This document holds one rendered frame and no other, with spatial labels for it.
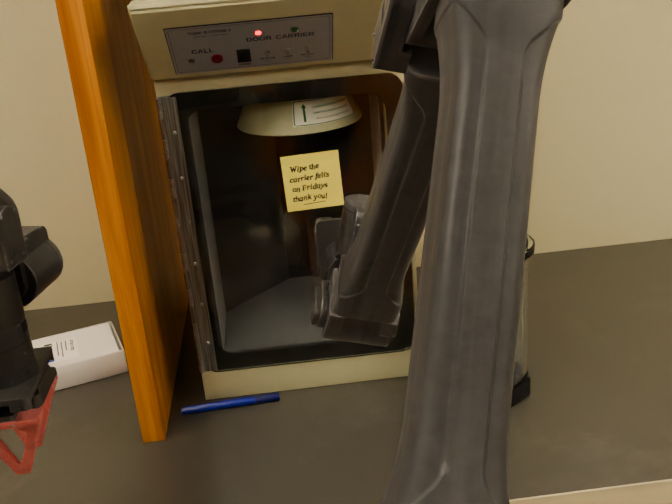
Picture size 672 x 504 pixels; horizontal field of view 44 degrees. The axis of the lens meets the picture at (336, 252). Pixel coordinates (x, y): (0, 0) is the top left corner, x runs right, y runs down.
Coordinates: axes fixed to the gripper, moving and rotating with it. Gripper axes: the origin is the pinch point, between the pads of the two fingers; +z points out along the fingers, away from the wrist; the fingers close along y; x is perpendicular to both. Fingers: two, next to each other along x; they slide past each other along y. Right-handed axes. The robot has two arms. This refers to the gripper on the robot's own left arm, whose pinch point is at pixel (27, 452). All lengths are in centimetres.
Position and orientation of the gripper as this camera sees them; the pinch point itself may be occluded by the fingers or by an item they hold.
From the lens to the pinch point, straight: 92.0
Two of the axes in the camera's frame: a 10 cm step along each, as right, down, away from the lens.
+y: -1.0, -3.6, 9.3
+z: 0.8, 9.2, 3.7
